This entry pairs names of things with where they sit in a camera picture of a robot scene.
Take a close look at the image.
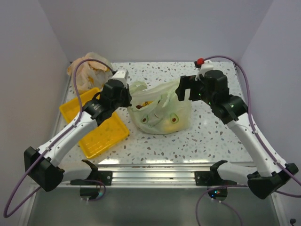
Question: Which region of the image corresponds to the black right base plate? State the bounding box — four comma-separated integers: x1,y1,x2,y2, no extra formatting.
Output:
194,171,227,186

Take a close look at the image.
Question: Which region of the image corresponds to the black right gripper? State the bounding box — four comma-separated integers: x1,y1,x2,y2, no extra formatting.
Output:
176,74,216,106

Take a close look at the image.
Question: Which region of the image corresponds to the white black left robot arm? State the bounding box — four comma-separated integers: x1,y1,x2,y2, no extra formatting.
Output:
24,77,131,192

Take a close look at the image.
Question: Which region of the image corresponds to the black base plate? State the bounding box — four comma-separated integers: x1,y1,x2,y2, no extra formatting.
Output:
194,171,227,186
70,170,113,186

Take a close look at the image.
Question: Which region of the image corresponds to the yellow plastic tray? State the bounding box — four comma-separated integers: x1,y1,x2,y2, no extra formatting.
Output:
59,97,129,159

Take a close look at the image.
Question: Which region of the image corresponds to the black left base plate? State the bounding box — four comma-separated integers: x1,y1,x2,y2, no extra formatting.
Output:
70,170,113,186

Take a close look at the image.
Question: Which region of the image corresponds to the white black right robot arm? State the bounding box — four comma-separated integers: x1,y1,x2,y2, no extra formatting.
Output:
175,70,299,199

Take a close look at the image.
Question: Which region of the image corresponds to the green knotted plastic bag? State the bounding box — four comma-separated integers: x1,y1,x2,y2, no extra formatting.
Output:
127,79,192,135

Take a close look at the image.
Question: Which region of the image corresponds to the aluminium rail frame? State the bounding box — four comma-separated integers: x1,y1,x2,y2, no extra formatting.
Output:
29,61,286,226

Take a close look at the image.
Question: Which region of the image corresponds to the bunch of longan fruit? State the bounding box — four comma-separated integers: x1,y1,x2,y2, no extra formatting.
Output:
136,101,153,109

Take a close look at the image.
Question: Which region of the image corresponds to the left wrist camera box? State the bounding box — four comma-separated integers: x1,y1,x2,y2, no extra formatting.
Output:
112,69,128,86

